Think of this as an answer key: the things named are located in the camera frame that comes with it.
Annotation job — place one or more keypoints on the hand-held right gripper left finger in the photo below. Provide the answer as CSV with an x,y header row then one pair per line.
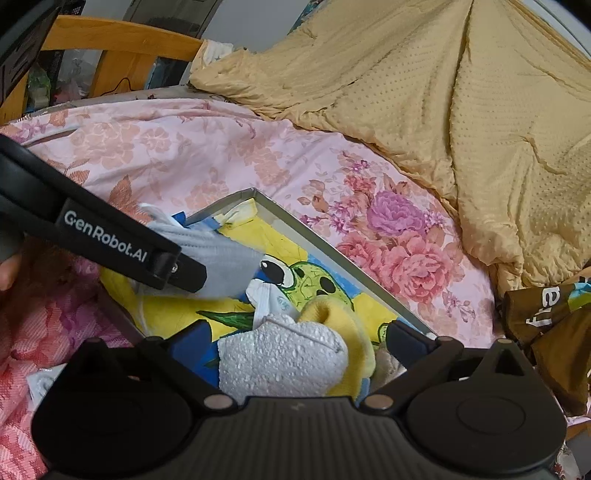
x,y
194,346

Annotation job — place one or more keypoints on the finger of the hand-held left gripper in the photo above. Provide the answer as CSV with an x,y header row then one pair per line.
x,y
184,274

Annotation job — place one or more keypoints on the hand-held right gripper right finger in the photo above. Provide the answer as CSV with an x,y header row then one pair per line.
x,y
406,341

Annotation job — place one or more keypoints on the grey-brown sock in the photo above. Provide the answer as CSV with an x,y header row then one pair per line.
x,y
385,364

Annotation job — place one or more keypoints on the grey face mask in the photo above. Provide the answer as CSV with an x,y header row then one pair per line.
x,y
217,258

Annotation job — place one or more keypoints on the striped yellow sock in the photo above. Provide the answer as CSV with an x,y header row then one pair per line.
x,y
341,332

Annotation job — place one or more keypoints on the white textured cloth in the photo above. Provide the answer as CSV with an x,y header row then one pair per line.
x,y
281,360

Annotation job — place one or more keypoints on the grey cartoon print tray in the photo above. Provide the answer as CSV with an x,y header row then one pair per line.
x,y
323,277

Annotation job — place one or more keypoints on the person's left hand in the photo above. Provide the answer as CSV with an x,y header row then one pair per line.
x,y
7,274

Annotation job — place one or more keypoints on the pink floral bedsheet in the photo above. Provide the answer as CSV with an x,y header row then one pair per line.
x,y
184,152

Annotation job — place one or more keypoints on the green plastic bag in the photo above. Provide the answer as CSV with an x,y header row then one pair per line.
x,y
39,85

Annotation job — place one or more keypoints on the brown printed garment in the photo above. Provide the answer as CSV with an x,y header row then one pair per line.
x,y
554,332

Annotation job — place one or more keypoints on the blue patterned box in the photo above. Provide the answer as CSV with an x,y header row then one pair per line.
x,y
159,74

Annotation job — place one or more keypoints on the black plastic crate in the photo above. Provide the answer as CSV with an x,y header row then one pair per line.
x,y
23,46

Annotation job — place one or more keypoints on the yellow quilt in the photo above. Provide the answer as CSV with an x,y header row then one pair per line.
x,y
415,115

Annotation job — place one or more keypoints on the wooden bed rail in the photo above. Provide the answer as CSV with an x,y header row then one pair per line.
x,y
115,46

